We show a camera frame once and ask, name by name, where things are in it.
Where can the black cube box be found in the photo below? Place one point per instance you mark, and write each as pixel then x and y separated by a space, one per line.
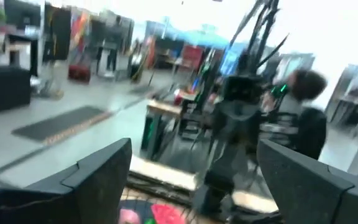
pixel 5 90

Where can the dark side table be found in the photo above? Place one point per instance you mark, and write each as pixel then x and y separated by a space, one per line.
pixel 163 107

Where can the round dark blue placemat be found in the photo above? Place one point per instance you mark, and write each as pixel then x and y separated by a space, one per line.
pixel 141 205

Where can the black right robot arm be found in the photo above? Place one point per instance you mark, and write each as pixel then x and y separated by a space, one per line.
pixel 228 137

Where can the pink red round fruit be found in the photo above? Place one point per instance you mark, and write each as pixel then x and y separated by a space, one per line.
pixel 129 217

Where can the person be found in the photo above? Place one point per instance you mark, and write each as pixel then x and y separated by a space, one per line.
pixel 311 133

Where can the black hazard-striped floor mat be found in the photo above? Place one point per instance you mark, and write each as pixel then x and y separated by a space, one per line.
pixel 57 123

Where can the blue canopy tent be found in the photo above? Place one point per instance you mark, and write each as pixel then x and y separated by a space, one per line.
pixel 204 39

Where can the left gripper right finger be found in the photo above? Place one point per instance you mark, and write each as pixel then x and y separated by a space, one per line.
pixel 315 199

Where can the black aluminium rig frame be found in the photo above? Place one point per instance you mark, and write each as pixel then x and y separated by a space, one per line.
pixel 160 191

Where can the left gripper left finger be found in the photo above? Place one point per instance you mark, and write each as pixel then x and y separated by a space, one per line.
pixel 73 202

